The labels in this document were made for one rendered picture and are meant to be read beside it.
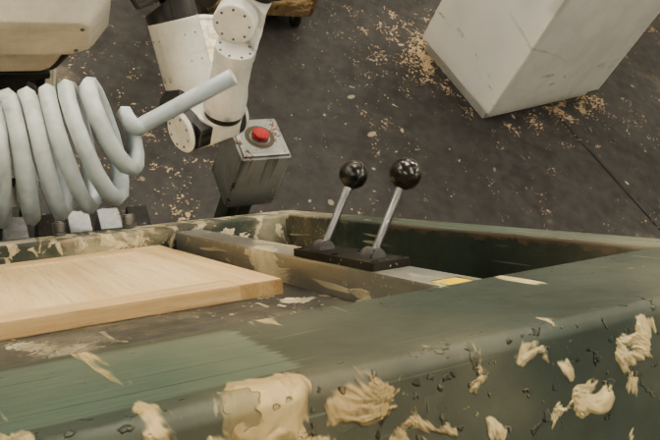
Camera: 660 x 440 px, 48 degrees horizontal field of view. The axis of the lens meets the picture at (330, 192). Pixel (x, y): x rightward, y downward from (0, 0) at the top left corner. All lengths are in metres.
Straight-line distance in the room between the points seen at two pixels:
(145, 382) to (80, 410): 0.03
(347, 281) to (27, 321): 0.35
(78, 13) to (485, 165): 2.42
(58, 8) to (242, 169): 0.56
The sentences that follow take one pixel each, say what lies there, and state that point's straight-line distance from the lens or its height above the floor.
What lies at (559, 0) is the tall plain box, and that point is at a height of 0.71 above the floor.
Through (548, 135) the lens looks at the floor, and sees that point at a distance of 3.80.
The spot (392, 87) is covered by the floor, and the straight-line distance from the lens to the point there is 3.51.
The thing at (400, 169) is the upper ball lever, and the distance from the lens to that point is 0.84.
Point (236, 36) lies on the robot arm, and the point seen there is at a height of 1.38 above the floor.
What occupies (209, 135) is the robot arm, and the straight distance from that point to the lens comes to 1.30.
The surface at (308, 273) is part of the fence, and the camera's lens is 0.94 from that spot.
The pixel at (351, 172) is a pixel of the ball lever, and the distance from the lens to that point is 0.95.
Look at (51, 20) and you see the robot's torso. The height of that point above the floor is 1.27.
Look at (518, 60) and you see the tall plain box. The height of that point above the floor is 0.38.
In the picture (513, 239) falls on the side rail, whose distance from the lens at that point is 0.98.
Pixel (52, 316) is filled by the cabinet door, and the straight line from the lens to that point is 0.86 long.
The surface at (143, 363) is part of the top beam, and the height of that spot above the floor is 1.82.
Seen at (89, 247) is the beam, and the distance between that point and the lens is 1.43.
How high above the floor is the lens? 2.07
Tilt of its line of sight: 45 degrees down
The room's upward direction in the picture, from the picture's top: 27 degrees clockwise
